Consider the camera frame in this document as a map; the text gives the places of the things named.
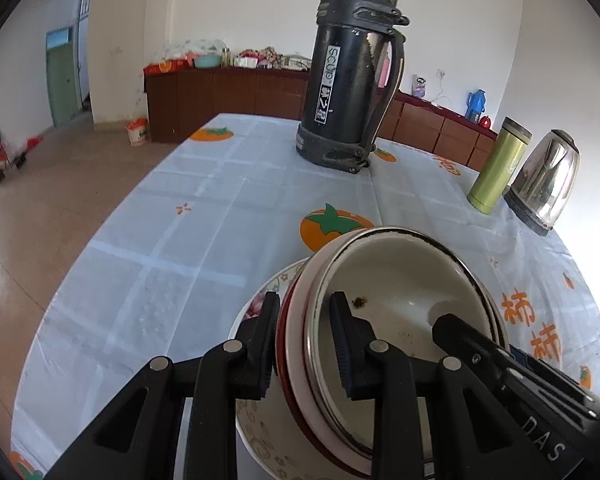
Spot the white power cable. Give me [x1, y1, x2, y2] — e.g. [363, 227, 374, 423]
[427, 77, 466, 116]

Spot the green door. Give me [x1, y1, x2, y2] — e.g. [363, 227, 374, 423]
[45, 27, 81, 128]

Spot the orange box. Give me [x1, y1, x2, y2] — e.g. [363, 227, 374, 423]
[144, 60, 191, 75]

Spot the green tumbler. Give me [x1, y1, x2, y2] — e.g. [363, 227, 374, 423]
[467, 116, 533, 215]

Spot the white enamel bowl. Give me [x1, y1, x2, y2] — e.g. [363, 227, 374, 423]
[305, 227, 506, 461]

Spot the blue thermos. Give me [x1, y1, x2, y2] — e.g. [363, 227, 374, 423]
[466, 90, 486, 123]

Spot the pink floral plate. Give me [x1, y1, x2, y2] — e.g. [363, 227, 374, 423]
[228, 260, 381, 480]

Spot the colourful cloth pile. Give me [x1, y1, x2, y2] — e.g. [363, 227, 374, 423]
[237, 47, 293, 68]

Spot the dark wooden sideboard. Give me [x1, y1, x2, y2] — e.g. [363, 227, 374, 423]
[144, 62, 498, 171]

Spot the white bucket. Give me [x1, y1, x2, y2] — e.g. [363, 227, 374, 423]
[126, 118, 149, 147]

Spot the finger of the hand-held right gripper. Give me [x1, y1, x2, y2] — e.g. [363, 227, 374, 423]
[431, 313, 518, 386]
[507, 344, 600, 418]

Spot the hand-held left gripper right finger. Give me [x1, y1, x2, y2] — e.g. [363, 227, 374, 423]
[329, 291, 526, 480]

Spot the stainless steel bowl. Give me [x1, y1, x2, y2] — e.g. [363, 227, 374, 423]
[300, 227, 511, 467]

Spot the stainless steel electric kettle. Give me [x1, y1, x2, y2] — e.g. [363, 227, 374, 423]
[503, 129, 580, 237]

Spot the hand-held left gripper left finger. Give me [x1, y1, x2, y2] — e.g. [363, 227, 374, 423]
[45, 291, 282, 480]

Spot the mesh food cover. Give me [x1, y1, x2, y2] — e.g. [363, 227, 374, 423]
[161, 37, 228, 63]

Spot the large black thermos flask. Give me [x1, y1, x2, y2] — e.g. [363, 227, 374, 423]
[295, 0, 411, 176]

